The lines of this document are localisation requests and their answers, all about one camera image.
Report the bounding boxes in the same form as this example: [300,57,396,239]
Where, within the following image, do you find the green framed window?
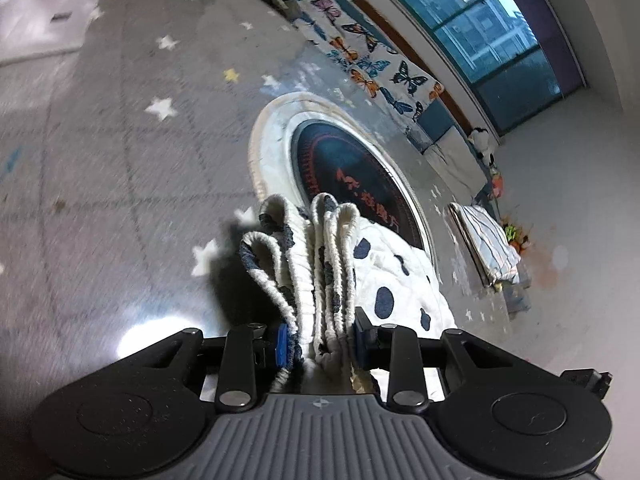
[395,0,585,133]

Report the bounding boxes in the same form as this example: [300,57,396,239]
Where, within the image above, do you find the stuffed toys on bench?
[469,128,529,255]

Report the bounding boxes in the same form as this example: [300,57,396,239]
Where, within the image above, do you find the pink white storage bag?
[1,0,99,65]

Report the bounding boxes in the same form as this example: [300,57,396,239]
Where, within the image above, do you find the grey pillow on bench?
[424,126,488,205]

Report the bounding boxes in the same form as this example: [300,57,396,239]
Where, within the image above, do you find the white navy polka dot garment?
[240,193,456,393]

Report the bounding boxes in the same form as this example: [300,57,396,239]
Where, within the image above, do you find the butterfly print cushion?
[294,0,444,127]

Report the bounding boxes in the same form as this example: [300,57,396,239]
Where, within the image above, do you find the folded blue striped blanket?
[448,203,521,286]

